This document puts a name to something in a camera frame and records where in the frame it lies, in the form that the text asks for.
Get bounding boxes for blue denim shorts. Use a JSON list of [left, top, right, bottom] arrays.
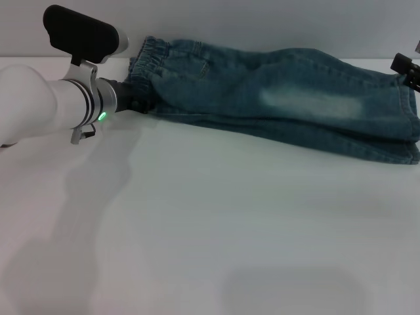
[[126, 35, 420, 167]]

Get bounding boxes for silver camera bracket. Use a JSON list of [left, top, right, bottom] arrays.
[[68, 58, 99, 99]]

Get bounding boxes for white tablecloth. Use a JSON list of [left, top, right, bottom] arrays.
[[0, 56, 420, 315]]

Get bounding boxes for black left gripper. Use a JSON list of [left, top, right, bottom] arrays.
[[110, 80, 154, 115]]

